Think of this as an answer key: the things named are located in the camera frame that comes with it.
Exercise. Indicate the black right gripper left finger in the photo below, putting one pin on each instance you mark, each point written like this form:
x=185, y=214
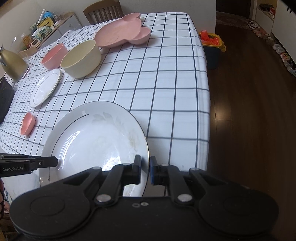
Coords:
x=112, y=182

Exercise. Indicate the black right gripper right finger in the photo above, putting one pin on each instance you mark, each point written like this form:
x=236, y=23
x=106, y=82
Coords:
x=170, y=177

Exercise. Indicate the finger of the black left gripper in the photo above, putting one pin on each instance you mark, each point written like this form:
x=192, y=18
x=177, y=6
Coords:
x=43, y=162

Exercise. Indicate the large white floral plate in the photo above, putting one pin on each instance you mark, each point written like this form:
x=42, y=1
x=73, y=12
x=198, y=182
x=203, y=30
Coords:
x=97, y=134

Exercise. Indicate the small white rimmed plate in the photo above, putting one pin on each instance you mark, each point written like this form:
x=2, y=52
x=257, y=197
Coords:
x=45, y=87

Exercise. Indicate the pink round bowl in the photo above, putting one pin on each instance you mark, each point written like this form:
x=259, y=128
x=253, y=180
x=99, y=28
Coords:
x=54, y=57

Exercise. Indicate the pink mouse-shaped divided plate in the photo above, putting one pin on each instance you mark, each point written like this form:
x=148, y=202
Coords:
x=127, y=29

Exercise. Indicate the person's left hand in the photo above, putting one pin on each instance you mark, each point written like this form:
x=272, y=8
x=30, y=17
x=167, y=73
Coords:
x=1, y=199

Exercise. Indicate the small pink heart dish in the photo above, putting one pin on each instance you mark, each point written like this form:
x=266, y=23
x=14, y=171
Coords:
x=28, y=124

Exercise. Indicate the black pot with lid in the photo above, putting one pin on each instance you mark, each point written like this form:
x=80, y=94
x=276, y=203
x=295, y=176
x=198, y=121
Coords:
x=6, y=97

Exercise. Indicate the white black checked tablecloth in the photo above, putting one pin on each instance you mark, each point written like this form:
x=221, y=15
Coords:
x=162, y=83

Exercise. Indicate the gold kettle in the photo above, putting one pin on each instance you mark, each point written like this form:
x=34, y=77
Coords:
x=13, y=64

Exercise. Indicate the cream round bowl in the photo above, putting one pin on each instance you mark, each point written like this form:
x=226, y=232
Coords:
x=82, y=59

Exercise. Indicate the bin with orange bag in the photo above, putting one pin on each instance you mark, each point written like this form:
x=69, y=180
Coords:
x=213, y=46

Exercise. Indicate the white drawer cabinet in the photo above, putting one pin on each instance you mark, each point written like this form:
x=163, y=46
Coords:
x=69, y=23

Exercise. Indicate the brown wooden chair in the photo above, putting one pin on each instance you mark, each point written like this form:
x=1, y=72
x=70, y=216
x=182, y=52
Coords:
x=102, y=11

